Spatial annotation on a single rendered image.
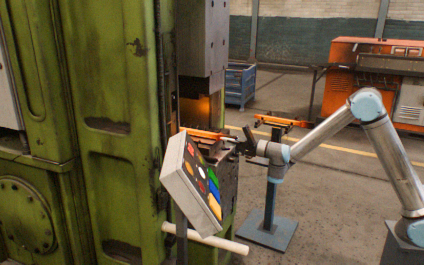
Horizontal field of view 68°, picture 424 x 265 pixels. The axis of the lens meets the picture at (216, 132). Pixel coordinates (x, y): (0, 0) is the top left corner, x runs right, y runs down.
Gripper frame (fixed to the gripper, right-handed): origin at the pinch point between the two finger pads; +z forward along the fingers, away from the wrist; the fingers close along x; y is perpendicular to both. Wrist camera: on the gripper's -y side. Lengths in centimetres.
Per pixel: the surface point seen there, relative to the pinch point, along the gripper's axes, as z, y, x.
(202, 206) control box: -20, -5, -71
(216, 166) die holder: -3.3, 10.3, -15.5
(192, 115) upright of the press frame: 29.8, 0.5, 22.9
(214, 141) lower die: 3.6, 2.1, -3.7
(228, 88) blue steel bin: 123, 69, 355
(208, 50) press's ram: 5.0, -47.4, -14.7
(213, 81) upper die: 4.3, -31.9, -8.0
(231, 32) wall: 276, 14, 786
